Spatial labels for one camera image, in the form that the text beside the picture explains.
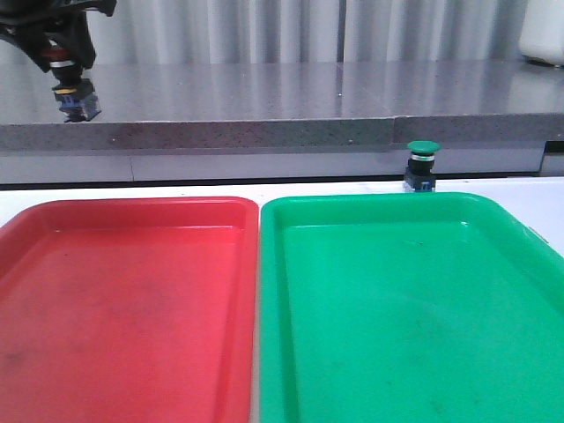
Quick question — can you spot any red plastic tray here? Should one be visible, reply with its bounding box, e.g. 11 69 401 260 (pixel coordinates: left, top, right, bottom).
1 197 258 422

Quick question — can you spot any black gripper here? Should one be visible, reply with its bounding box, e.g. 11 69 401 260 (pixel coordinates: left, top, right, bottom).
1 0 116 73

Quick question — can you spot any grey stone counter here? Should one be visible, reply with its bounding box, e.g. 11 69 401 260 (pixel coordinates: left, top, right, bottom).
1 60 563 154

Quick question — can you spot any green mushroom push button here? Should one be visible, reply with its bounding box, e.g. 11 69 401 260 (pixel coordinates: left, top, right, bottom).
403 140 441 193

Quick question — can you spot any red mushroom push button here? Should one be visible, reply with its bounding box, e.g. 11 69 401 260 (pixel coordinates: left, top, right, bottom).
41 45 101 122

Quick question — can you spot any green plastic tray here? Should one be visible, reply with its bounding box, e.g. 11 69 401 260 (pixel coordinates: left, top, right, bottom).
259 193 563 422

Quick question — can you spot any white appliance on counter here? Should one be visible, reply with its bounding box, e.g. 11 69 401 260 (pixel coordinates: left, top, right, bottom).
518 0 563 67

